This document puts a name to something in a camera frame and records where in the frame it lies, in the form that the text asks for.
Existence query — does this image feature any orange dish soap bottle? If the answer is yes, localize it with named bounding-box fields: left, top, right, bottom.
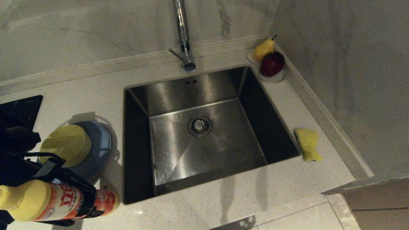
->
left=0, top=179, right=121, bottom=223

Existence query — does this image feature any metal sink drain strainer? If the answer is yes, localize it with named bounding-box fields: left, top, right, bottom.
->
left=188, top=115, right=213, bottom=138

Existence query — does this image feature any stainless steel sink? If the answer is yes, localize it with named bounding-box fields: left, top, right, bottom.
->
left=122, top=65, right=302, bottom=205

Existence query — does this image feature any yellow green sponge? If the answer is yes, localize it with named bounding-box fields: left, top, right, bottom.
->
left=294, top=128, right=324, bottom=162

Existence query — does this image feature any yellow plastic bowl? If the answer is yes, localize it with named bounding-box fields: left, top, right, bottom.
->
left=39, top=124, right=93, bottom=168

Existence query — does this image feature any blue round plate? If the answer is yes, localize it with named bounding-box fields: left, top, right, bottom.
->
left=37, top=120, right=112, bottom=182

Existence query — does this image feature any black induction cooktop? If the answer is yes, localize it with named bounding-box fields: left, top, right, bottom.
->
left=0, top=95, right=43, bottom=131

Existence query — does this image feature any chrome faucet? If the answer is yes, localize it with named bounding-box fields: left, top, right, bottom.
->
left=168, top=0, right=197, bottom=72

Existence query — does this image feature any small white fruit dish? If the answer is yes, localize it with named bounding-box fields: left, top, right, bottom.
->
left=247, top=48, right=287, bottom=84

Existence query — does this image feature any yellow pear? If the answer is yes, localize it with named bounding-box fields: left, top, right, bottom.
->
left=254, top=34, right=278, bottom=63

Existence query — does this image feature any dark red apple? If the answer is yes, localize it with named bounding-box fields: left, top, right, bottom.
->
left=260, top=51, right=286, bottom=78

